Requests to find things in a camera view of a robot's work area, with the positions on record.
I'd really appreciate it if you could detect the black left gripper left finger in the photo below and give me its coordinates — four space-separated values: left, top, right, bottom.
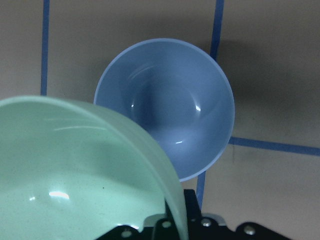
94 207 182 240

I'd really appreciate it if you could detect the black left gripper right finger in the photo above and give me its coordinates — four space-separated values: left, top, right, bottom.
183 189 288 240

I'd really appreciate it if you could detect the green bowl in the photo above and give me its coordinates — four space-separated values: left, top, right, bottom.
0 96 189 240

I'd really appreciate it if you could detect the blue bowl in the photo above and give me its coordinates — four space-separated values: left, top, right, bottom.
93 38 235 182

